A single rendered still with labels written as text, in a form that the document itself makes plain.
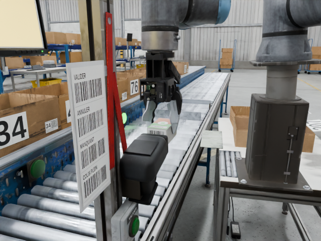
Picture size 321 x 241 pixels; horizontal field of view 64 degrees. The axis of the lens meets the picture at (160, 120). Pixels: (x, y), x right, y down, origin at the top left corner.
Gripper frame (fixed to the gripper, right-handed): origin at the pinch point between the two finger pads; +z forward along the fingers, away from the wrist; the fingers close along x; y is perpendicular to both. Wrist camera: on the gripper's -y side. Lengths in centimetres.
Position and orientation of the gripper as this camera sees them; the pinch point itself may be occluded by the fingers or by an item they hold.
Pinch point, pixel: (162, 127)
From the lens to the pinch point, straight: 70.8
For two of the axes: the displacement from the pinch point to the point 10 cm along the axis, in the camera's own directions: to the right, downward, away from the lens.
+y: -3.2, 2.6, -9.1
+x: 9.5, 0.8, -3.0
